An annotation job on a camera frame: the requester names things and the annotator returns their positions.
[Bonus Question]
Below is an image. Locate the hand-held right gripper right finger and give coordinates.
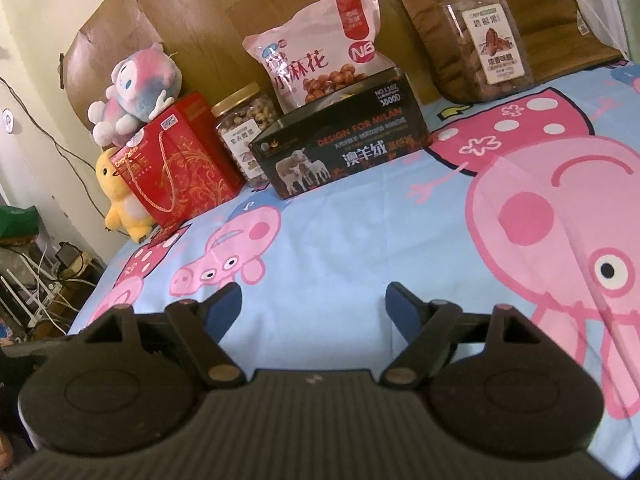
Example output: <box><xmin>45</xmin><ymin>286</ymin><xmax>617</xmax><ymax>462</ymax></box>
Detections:
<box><xmin>382</xmin><ymin>282</ymin><xmax>543</xmax><ymax>389</ymax></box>

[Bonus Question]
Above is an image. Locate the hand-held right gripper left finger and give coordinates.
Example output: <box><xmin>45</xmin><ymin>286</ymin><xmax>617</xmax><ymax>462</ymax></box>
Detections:
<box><xmin>82</xmin><ymin>282</ymin><xmax>246</xmax><ymax>391</ymax></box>

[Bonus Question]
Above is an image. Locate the black printed cardboard box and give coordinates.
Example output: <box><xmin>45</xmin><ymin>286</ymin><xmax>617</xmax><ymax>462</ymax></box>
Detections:
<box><xmin>248</xmin><ymin>66</ymin><xmax>432</xmax><ymax>202</ymax></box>

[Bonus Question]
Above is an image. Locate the printed cartoon blanket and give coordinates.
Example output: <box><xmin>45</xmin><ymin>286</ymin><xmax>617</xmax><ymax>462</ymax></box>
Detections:
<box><xmin>67</xmin><ymin>57</ymin><xmax>640</xmax><ymax>478</ymax></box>

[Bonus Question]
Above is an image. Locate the red gift bag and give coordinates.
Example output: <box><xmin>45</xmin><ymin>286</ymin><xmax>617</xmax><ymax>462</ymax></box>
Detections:
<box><xmin>111</xmin><ymin>92</ymin><xmax>246</xmax><ymax>231</ymax></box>

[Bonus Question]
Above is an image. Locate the yellow plush toy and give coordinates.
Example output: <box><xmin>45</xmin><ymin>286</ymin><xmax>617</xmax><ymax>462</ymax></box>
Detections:
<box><xmin>95</xmin><ymin>147</ymin><xmax>158</xmax><ymax>243</ymax></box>

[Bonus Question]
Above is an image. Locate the black power adapter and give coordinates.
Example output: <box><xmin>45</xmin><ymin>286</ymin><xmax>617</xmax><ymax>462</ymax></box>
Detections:
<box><xmin>55</xmin><ymin>242</ymin><xmax>85</xmax><ymax>270</ymax></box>

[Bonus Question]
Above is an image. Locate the small clear nut jar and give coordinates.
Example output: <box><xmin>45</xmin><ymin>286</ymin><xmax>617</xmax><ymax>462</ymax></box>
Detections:
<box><xmin>211</xmin><ymin>83</ymin><xmax>279</xmax><ymax>188</ymax></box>

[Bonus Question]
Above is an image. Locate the green bag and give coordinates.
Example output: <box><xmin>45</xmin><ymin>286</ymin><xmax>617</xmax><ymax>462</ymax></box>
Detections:
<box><xmin>0</xmin><ymin>205</ymin><xmax>39</xmax><ymax>247</ymax></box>

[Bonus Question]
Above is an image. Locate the pink plush toy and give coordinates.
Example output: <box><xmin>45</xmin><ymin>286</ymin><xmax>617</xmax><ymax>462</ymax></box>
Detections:
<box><xmin>87</xmin><ymin>42</ymin><xmax>181</xmax><ymax>146</ymax></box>

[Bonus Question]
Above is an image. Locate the pink snack bag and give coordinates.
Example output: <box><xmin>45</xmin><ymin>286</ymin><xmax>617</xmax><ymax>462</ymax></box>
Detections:
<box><xmin>242</xmin><ymin>0</ymin><xmax>383</xmax><ymax>115</ymax></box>

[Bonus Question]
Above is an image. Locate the brown cardboard sheet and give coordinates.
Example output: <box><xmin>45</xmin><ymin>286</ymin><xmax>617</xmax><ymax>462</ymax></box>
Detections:
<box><xmin>62</xmin><ymin>0</ymin><xmax>436</xmax><ymax>126</ymax></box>

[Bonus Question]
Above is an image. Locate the large clear nut jar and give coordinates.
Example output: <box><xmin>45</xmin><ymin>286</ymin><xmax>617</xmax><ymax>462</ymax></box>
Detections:
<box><xmin>427</xmin><ymin>0</ymin><xmax>536</xmax><ymax>103</ymax></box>

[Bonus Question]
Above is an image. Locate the brown cushion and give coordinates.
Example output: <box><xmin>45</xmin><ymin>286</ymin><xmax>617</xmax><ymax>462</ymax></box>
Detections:
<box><xmin>393</xmin><ymin>0</ymin><xmax>626</xmax><ymax>107</ymax></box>

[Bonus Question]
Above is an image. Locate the white wire rack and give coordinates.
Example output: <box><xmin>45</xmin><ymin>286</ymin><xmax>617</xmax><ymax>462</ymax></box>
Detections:
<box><xmin>0</xmin><ymin>255</ymin><xmax>67</xmax><ymax>337</ymax></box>

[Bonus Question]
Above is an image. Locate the black wall cable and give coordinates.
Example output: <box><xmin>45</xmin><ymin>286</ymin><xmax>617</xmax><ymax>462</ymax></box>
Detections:
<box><xmin>0</xmin><ymin>75</ymin><xmax>108</xmax><ymax>261</ymax></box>

